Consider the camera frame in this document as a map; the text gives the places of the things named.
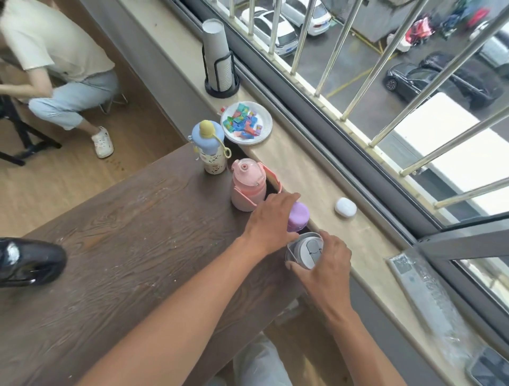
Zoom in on dark smartphone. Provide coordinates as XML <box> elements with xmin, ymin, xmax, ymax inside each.
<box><xmin>466</xmin><ymin>346</ymin><xmax>509</xmax><ymax>386</ymax></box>

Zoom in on person's left forearm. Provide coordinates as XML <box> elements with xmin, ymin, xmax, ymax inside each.
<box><xmin>76</xmin><ymin>235</ymin><xmax>279</xmax><ymax>386</ymax></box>

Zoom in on white earbuds case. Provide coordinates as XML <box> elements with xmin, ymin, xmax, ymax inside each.
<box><xmin>334</xmin><ymin>197</ymin><xmax>357</xmax><ymax>218</ymax></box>

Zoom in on person's right forearm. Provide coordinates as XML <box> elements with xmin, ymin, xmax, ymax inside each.
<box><xmin>316</xmin><ymin>306</ymin><xmax>407</xmax><ymax>386</ymax></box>

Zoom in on black cup holder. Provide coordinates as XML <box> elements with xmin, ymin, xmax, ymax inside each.
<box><xmin>201</xmin><ymin>46</ymin><xmax>240</xmax><ymax>99</ymax></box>

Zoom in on person's white trouser leg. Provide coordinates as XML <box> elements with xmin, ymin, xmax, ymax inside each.
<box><xmin>232</xmin><ymin>333</ymin><xmax>294</xmax><ymax>386</ymax></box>

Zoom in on metal window railing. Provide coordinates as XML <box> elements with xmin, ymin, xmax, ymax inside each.
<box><xmin>227</xmin><ymin>0</ymin><xmax>509</xmax><ymax>211</ymax></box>

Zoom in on person's right hand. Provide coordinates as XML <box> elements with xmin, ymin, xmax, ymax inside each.
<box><xmin>285</xmin><ymin>230</ymin><xmax>353</xmax><ymax>315</ymax></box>

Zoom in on pink bottle with handle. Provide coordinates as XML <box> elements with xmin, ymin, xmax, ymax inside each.
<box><xmin>231</xmin><ymin>158</ymin><xmax>283</xmax><ymax>212</ymax></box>

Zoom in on metal stool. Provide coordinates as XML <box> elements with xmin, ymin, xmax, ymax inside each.
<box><xmin>99</xmin><ymin>92</ymin><xmax>129</xmax><ymax>115</ymax></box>

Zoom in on white remote in plastic bag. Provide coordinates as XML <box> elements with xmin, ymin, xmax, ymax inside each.
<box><xmin>385</xmin><ymin>250</ymin><xmax>485</xmax><ymax>360</ymax></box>

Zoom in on pile of colourful candy packets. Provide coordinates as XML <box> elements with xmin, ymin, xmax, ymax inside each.
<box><xmin>223</xmin><ymin>103</ymin><xmax>264</xmax><ymax>140</ymax></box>

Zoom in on purple lidded bottle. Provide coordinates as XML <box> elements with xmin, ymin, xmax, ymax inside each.
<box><xmin>287</xmin><ymin>202</ymin><xmax>311</xmax><ymax>234</ymax></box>

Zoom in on white plate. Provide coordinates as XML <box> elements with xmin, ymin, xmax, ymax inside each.
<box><xmin>220</xmin><ymin>101</ymin><xmax>273</xmax><ymax>146</ymax></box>

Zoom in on grey white lidded bottle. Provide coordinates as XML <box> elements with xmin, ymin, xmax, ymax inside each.
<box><xmin>285</xmin><ymin>232</ymin><xmax>324</xmax><ymax>271</ymax></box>

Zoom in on grey window sash frame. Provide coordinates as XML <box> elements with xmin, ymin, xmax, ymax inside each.
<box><xmin>414</xmin><ymin>215</ymin><xmax>509</xmax><ymax>307</ymax></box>

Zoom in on stack of white paper cups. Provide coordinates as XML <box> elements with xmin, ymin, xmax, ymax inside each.
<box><xmin>202</xmin><ymin>19</ymin><xmax>234</xmax><ymax>92</ymax></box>

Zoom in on red scooter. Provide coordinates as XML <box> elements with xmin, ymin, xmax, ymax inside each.
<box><xmin>405</xmin><ymin>16</ymin><xmax>435</xmax><ymax>45</ymax></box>

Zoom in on silver car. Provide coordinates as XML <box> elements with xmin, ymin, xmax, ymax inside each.
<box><xmin>469</xmin><ymin>20</ymin><xmax>509</xmax><ymax>69</ymax></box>

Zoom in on white flat roof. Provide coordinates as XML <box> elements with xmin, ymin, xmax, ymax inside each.
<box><xmin>392</xmin><ymin>92</ymin><xmax>509</xmax><ymax>216</ymax></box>

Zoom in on cream bottle with blue lid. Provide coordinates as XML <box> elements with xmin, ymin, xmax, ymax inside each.
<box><xmin>188</xmin><ymin>120</ymin><xmax>232</xmax><ymax>176</ymax></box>

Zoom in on black glossy bag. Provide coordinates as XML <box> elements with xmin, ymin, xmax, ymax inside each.
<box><xmin>0</xmin><ymin>237</ymin><xmax>68</xmax><ymax>288</ymax></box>

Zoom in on black metal stand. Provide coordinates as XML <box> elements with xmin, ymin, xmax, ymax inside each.
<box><xmin>0</xmin><ymin>80</ymin><xmax>63</xmax><ymax>167</ymax></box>

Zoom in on black car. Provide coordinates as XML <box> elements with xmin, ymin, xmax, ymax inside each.
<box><xmin>419</xmin><ymin>51</ymin><xmax>505</xmax><ymax>110</ymax></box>
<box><xmin>383</xmin><ymin>62</ymin><xmax>440</xmax><ymax>104</ymax></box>

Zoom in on white car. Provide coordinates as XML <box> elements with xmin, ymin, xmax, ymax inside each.
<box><xmin>240</xmin><ymin>6</ymin><xmax>299</xmax><ymax>56</ymax></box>
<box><xmin>278</xmin><ymin>0</ymin><xmax>332</xmax><ymax>37</ymax></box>

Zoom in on person's left hand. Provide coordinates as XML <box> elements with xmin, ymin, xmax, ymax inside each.
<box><xmin>243</xmin><ymin>192</ymin><xmax>301</xmax><ymax>257</ymax></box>

